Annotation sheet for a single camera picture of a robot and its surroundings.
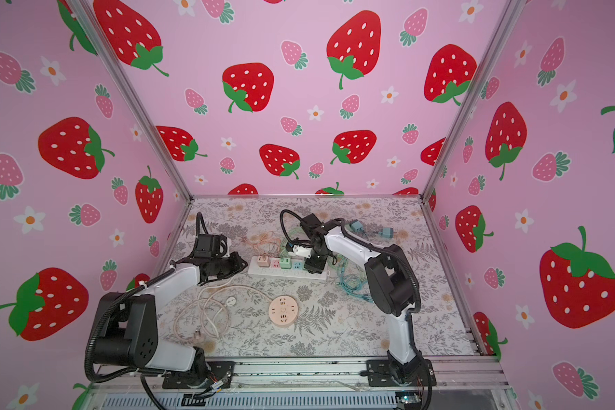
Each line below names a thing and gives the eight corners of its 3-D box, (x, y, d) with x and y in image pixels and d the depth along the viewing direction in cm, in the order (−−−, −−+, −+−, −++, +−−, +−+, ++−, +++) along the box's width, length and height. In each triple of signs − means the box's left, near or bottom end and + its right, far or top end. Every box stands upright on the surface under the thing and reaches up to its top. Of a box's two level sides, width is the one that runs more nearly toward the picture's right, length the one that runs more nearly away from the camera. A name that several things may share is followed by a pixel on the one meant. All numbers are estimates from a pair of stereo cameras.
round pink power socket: (268, 326, 85) (266, 323, 83) (271, 298, 91) (270, 295, 89) (297, 326, 85) (297, 323, 83) (299, 298, 91) (298, 295, 89)
